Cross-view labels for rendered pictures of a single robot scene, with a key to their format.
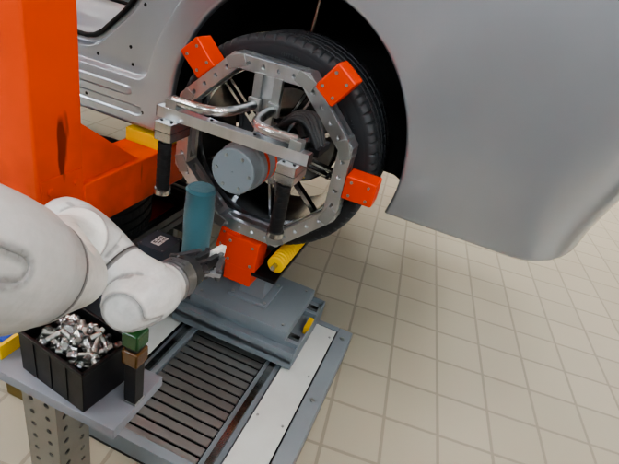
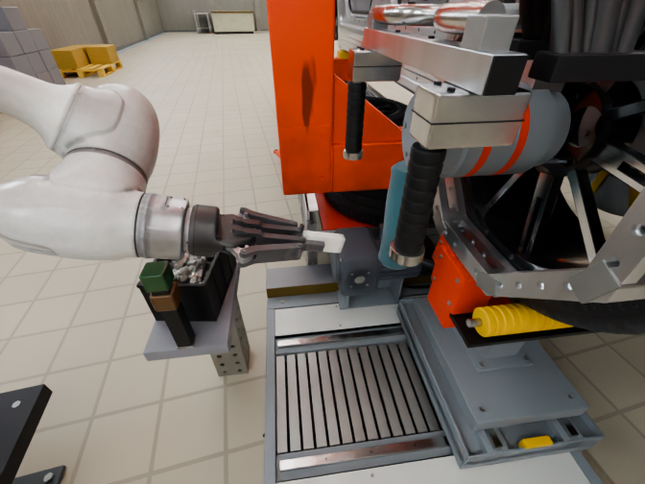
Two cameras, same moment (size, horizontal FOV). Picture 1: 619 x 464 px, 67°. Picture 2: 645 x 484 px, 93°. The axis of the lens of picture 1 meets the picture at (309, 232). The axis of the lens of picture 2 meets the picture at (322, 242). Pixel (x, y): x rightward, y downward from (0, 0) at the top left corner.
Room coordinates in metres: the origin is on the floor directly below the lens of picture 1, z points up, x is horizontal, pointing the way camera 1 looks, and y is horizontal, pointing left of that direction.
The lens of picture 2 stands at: (0.83, -0.16, 1.01)
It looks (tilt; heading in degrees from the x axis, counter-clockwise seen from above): 37 degrees down; 69
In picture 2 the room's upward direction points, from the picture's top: straight up
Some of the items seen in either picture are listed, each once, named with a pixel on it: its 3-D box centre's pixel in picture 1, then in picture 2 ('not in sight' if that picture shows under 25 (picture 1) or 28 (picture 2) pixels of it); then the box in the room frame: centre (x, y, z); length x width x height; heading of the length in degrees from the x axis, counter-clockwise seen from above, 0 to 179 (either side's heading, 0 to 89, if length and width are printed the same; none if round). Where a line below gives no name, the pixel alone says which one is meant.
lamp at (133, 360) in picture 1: (134, 353); (166, 296); (0.70, 0.30, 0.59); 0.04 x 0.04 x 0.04; 76
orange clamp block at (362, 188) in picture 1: (361, 188); not in sight; (1.24, -0.11, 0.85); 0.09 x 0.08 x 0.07; 76
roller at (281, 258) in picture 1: (289, 249); (537, 315); (1.38, 0.05, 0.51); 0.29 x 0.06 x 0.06; 166
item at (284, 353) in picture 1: (251, 308); (479, 361); (1.48, 0.15, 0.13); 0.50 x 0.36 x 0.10; 76
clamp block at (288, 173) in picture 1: (291, 168); (465, 112); (1.07, 0.08, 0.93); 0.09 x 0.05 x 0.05; 166
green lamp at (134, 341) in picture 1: (135, 336); (157, 276); (0.70, 0.30, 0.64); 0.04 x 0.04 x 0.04; 76
